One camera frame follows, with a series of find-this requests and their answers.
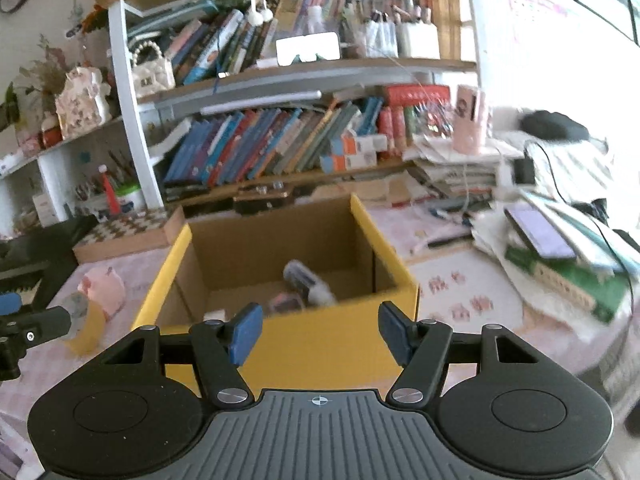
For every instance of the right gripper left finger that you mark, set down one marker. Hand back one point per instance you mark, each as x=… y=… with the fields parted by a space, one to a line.
x=215 y=350

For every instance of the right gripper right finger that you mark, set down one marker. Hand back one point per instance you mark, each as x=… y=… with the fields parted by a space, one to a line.
x=424 y=350

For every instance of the pink plush toy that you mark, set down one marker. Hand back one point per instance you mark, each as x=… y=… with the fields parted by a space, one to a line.
x=102 y=285

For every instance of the black Yamaha keyboard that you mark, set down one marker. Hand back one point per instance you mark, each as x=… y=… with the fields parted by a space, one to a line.
x=36 y=265

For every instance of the pink checkered tablecloth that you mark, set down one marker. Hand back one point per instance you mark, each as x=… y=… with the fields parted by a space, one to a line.
x=571 y=337

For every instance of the yellow cardboard box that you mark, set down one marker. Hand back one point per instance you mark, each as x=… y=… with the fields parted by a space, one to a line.
x=219 y=265

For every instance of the wooden chess board box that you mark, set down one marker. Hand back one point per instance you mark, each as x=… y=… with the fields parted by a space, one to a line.
x=153 y=229

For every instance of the red glue bottle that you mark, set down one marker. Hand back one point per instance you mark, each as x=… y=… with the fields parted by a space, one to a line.
x=112 y=199

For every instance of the smartphone on books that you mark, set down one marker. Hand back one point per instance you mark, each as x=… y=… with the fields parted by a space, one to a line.
x=538 y=234

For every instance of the green thick book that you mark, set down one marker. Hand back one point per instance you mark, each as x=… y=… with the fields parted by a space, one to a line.
x=603 y=296

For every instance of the floral house ornament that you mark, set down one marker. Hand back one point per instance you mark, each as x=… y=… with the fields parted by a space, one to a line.
x=82 y=105

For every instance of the black mouse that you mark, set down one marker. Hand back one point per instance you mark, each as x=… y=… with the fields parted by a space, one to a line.
x=553 y=126

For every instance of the white bookshelf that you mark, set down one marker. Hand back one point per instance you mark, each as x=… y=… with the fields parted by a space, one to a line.
x=199 y=140

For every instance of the white pearl handbag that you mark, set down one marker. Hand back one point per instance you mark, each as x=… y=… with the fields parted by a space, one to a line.
x=152 y=76

